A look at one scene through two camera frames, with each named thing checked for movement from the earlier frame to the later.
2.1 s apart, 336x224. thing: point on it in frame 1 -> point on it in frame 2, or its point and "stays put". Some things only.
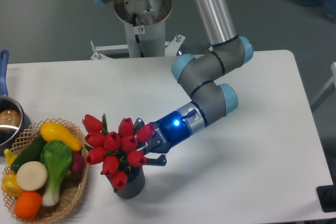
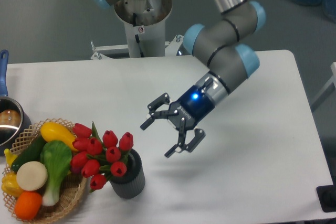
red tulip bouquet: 113,151 -> 98,157
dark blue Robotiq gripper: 168,130 -> 196,105
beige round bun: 31,176 stays put
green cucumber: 32,152 stays put
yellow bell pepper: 10,185 stays put
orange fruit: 28,205 stays put
